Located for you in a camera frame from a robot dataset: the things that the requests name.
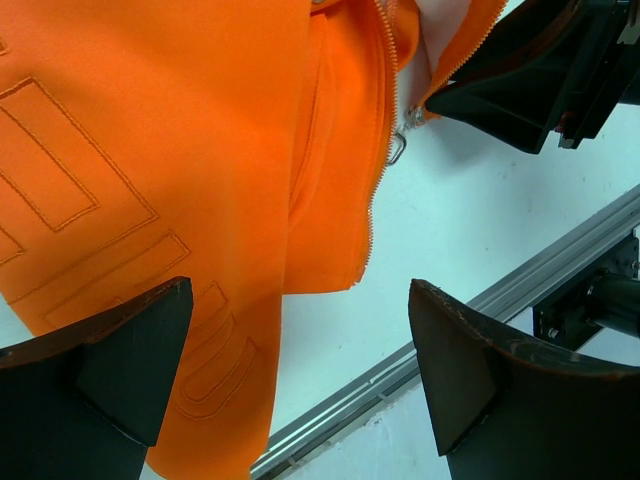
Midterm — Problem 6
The orange zip jacket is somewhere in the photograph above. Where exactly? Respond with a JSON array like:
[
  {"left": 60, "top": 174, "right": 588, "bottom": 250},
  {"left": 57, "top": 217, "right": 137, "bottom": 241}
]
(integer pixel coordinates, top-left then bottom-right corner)
[{"left": 1, "top": 1, "right": 504, "bottom": 479}]

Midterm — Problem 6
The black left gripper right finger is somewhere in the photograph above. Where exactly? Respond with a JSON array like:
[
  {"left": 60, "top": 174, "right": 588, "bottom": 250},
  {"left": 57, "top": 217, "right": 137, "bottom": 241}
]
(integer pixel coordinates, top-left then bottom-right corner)
[{"left": 408, "top": 279, "right": 639, "bottom": 479}]

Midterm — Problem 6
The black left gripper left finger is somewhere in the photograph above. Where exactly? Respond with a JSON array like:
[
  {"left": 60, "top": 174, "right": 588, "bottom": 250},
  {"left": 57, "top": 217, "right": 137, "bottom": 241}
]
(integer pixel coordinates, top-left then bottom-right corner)
[{"left": 1, "top": 277, "right": 193, "bottom": 479}]

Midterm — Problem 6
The aluminium front rail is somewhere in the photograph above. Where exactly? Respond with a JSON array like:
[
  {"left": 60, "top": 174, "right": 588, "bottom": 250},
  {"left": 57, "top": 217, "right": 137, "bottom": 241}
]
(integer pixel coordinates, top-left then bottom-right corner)
[{"left": 251, "top": 190, "right": 639, "bottom": 479}]

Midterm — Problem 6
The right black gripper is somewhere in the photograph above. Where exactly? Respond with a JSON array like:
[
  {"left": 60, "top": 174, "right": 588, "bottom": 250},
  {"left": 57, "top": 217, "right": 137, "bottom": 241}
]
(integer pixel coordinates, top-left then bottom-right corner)
[{"left": 427, "top": 1, "right": 639, "bottom": 154}]

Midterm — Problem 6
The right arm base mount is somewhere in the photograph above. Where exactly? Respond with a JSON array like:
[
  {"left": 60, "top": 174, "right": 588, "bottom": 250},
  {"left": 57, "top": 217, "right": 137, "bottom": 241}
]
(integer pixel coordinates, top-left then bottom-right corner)
[{"left": 533, "top": 235, "right": 639, "bottom": 351}]

